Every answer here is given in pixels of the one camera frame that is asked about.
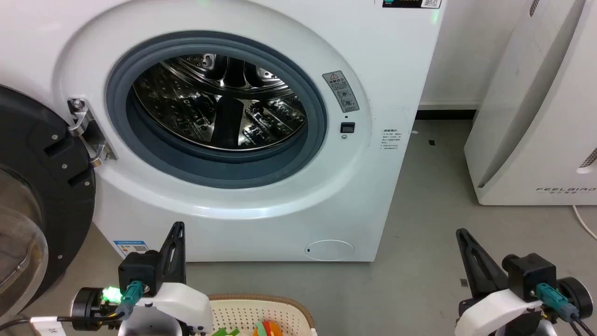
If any metal washing machine door hinge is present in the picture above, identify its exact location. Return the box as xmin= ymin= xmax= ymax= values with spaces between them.
xmin=68 ymin=98 xmax=117 ymax=168

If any cream woven laundry basket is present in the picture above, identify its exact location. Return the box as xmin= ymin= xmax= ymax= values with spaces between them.
xmin=207 ymin=294 xmax=319 ymax=336

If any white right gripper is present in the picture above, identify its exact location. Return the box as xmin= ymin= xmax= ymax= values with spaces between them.
xmin=455 ymin=228 xmax=593 ymax=336

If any grey warning sticker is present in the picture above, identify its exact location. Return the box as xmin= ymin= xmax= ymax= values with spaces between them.
xmin=322 ymin=70 xmax=360 ymax=113

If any white Feelbird air purifier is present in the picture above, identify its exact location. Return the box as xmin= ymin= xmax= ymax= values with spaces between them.
xmin=464 ymin=0 xmax=597 ymax=206

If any white power cable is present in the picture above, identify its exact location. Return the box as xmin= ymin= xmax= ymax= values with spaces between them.
xmin=572 ymin=204 xmax=597 ymax=239

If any black round washer door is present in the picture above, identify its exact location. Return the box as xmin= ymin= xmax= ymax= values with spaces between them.
xmin=0 ymin=85 xmax=97 ymax=322

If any stainless steel washing machine drum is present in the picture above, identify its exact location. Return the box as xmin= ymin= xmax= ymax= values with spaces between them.
xmin=132 ymin=54 xmax=308 ymax=152

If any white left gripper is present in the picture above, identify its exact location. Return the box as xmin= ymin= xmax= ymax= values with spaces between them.
xmin=71 ymin=221 xmax=215 ymax=336

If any white cable label tag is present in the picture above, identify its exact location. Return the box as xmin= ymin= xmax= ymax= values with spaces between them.
xmin=30 ymin=316 xmax=62 ymax=336

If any oval filter cover panel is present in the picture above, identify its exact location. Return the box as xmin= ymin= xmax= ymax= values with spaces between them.
xmin=305 ymin=239 xmax=355 ymax=261

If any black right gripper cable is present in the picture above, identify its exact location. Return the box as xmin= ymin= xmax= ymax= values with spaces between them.
xmin=535 ymin=283 xmax=593 ymax=336

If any white front-load washing machine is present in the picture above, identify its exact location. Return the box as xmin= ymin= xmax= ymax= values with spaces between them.
xmin=0 ymin=0 xmax=443 ymax=263

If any black baseboard strip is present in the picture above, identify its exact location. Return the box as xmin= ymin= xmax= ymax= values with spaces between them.
xmin=415 ymin=109 xmax=477 ymax=121

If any blue energy label sticker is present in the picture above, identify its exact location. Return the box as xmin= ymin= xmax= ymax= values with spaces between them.
xmin=113 ymin=240 xmax=150 ymax=257

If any black QR code sticker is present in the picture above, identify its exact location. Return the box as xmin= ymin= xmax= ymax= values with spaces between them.
xmin=382 ymin=0 xmax=442 ymax=9

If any grey rubber door gasket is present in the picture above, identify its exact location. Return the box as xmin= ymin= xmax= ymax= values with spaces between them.
xmin=105 ymin=31 xmax=328 ymax=189

